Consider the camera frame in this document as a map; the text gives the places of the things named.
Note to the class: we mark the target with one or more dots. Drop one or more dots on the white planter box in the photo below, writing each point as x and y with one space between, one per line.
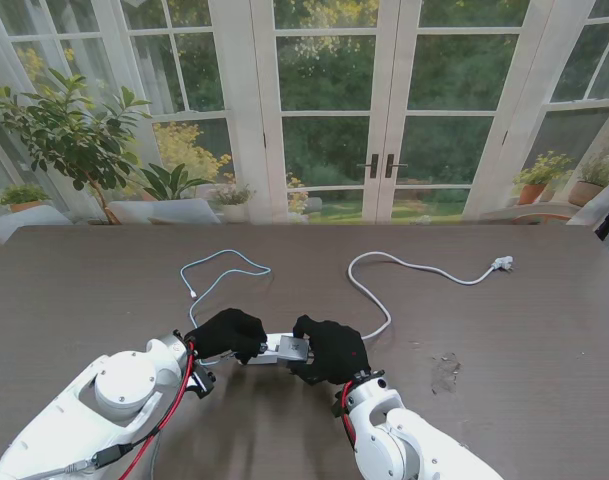
174 211

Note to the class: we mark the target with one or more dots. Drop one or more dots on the plant in terracotta pot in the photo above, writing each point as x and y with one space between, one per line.
531 192

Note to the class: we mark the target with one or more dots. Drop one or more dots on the small bushy potted plant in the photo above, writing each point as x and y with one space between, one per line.
21 196

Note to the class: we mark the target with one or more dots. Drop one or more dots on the grey charger adapter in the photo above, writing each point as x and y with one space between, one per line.
294 347

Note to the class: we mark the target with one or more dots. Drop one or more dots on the flowering plant in white pot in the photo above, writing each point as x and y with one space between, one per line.
232 197

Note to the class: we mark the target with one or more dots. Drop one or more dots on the broad leaf green plant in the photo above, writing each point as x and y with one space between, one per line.
171 182

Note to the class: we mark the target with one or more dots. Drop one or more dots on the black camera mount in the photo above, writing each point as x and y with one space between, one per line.
338 405

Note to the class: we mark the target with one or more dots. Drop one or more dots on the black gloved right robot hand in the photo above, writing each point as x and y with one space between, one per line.
336 352

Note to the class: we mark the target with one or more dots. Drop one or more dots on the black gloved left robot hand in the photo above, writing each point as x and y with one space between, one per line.
226 332

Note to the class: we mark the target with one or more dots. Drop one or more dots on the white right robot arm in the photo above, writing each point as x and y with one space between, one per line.
409 440

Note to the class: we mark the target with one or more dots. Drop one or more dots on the tall leafy green plant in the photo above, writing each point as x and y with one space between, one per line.
69 135

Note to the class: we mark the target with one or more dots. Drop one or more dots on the white glass door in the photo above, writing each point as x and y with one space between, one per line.
274 150
494 160

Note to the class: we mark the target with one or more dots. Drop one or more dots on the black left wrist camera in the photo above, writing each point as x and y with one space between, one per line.
204 382

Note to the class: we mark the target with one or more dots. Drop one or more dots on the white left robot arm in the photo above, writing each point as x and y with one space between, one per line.
99 415

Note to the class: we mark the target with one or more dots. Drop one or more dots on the plant in tan pot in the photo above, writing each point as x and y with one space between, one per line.
584 192

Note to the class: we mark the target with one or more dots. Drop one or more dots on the white power strip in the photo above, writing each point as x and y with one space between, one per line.
266 357

